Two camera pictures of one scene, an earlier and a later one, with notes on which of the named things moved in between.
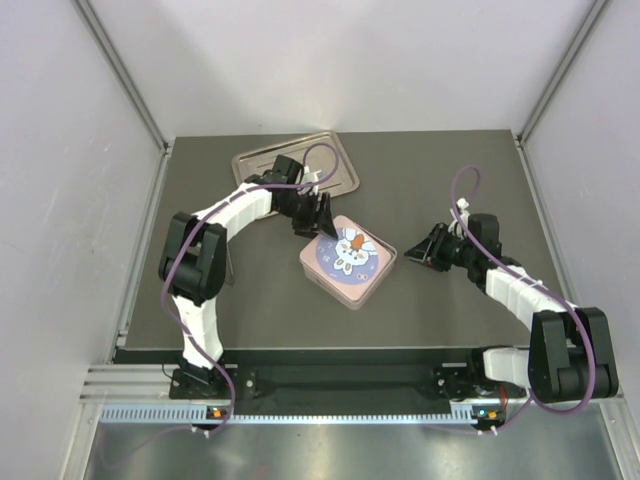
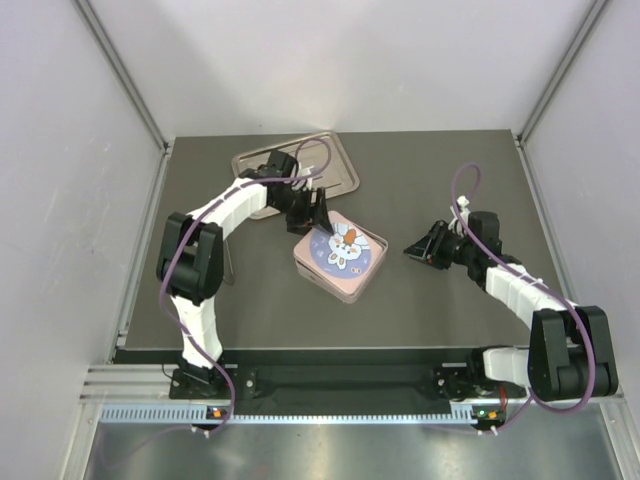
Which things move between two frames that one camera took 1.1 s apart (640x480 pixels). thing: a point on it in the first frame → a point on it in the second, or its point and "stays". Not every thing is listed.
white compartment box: [339, 296] → [342, 263]
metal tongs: [230, 272] stays
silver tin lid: [351, 264] stays
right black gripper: [429, 251] stays
